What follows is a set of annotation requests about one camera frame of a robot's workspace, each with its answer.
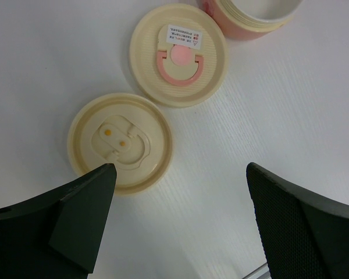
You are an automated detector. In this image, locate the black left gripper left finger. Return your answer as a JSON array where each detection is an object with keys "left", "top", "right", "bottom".
[{"left": 0, "top": 163, "right": 116, "bottom": 278}]

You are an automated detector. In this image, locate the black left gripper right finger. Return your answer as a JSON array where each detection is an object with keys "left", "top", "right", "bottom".
[{"left": 246, "top": 163, "right": 349, "bottom": 278}]

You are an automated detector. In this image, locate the pink lunch box bowl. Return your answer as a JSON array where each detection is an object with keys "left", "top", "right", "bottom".
[{"left": 198, "top": 0, "right": 302, "bottom": 41}]

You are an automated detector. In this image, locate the cream plain lid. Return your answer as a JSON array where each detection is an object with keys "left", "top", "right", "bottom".
[{"left": 67, "top": 93, "right": 173, "bottom": 195}]

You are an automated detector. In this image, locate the cream lid with pink ring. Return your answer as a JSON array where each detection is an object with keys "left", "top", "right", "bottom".
[{"left": 129, "top": 17, "right": 227, "bottom": 108}]

